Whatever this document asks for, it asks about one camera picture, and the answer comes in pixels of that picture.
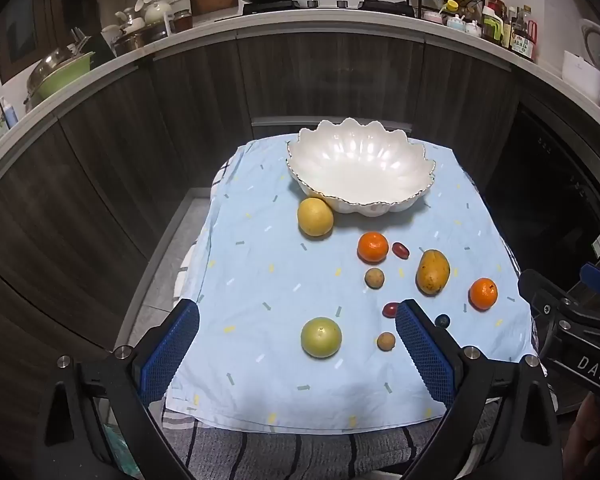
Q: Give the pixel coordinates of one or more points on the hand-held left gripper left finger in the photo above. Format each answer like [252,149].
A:
[169,355]

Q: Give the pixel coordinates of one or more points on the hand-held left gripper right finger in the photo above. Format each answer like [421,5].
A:
[425,355]

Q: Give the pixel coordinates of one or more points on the dark blueberry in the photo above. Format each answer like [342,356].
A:
[442,321]

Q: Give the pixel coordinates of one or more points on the red cherry tomato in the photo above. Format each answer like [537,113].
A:
[389,310]

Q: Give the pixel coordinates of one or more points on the orange tangerine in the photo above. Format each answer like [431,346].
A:
[372,247]
[483,294]

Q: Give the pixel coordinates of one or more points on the yellow mango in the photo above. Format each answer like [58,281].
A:
[432,272]

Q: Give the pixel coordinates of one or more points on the white scalloped bowl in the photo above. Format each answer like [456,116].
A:
[355,170]

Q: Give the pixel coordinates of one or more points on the person's right hand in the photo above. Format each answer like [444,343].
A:
[592,435]

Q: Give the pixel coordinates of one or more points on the brown longan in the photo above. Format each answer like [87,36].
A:
[386,341]
[374,278]

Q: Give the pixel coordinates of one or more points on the red date upper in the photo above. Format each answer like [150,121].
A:
[400,249]

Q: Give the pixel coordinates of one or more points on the light blue patterned tablecloth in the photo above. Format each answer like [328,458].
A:
[260,270]

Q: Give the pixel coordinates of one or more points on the grey striped cloth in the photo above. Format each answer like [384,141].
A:
[305,452]

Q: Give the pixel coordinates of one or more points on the yellow citrus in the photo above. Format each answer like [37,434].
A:
[315,217]

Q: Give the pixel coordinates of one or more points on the white box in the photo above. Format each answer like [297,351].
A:
[582,75]

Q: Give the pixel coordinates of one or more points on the dark soy sauce bottle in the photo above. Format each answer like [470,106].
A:
[522,35]

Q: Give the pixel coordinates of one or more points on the green oil bottle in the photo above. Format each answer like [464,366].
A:
[491,25]

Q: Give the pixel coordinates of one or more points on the red-capped jar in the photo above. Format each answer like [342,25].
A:
[495,2]

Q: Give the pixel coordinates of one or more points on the yellow-capped bottle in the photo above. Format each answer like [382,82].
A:
[450,7]

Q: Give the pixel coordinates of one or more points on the black utensil holder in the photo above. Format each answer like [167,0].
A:
[82,42]

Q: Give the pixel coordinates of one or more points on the brown jar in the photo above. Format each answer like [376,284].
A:
[182,20]

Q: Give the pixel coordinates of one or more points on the white teapot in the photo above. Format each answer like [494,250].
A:
[157,12]

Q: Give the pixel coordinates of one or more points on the black gas stove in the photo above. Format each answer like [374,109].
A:
[325,6]

